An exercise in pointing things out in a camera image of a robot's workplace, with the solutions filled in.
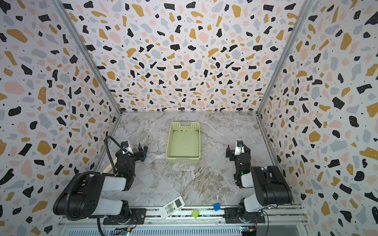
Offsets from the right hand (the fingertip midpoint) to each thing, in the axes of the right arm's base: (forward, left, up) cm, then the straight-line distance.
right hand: (238, 145), depth 91 cm
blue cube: (-33, +14, -9) cm, 37 cm away
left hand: (-4, +64, +3) cm, 64 cm away
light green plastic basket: (+4, +35, -8) cm, 36 cm away
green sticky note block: (-36, +25, -9) cm, 45 cm away
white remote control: (-34, +38, -8) cm, 51 cm away
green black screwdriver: (-7, +60, -6) cm, 60 cm away
